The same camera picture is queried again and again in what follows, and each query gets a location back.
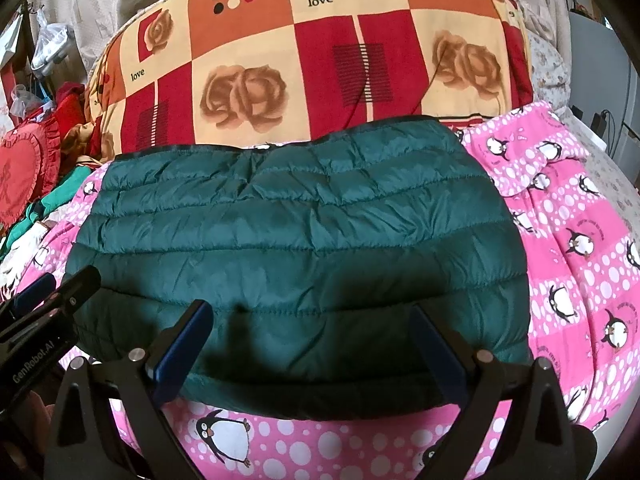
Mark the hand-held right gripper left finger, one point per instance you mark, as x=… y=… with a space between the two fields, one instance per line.
x=182 y=350

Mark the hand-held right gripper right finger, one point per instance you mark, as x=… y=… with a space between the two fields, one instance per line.
x=440 y=355

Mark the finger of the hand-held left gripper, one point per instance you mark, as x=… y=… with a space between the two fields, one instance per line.
x=35 y=290
x=75 y=292

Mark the green puffer jacket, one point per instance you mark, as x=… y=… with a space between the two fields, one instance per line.
x=300 y=240

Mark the person's left hand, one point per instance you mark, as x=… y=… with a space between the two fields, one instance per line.
x=37 y=410

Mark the green cloth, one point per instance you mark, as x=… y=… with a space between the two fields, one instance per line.
x=50 y=200

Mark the red heart ruffled pillow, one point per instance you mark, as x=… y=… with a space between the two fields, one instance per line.
x=25 y=170

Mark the golden brown cloth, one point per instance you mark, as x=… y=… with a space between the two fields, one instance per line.
x=85 y=140

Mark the pink penguin print blanket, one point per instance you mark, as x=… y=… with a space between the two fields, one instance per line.
x=565 y=240

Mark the red garment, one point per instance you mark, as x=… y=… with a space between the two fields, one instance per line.
x=70 y=105

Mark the clear plastic bag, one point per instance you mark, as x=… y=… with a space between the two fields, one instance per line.
x=50 y=47

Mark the rose print checkered blanket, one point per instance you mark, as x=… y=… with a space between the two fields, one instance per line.
x=300 y=70

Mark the grey cabinet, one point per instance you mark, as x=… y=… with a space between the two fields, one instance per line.
x=600 y=60

